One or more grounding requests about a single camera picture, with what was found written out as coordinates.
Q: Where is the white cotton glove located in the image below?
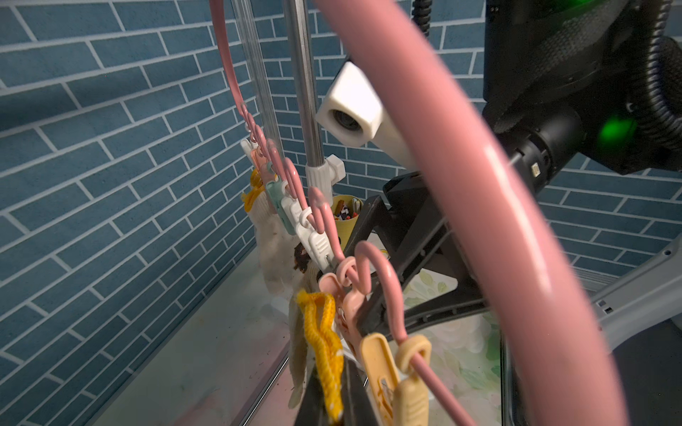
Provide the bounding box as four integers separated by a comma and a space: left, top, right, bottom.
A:
289, 289, 345, 425
242, 170, 301, 297

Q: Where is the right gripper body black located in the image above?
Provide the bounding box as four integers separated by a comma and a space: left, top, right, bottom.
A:
344, 172, 488, 333

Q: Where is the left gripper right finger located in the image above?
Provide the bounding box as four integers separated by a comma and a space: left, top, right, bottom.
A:
341, 358, 378, 426

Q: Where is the yellow cup with pens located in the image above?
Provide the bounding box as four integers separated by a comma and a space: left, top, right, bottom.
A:
331, 195, 363, 250

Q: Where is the metal clothes drying rack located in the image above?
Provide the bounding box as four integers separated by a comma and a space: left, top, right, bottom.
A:
233, 1, 345, 202

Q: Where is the pink clip hanger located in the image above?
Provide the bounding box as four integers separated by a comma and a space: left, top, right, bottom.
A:
209, 0, 632, 426

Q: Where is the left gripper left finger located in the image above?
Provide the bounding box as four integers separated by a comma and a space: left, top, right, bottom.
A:
294, 372, 329, 426

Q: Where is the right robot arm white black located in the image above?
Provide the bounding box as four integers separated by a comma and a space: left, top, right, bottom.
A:
348, 1, 681, 332

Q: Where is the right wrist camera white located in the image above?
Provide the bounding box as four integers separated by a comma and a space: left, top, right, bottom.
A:
316, 60, 417, 171

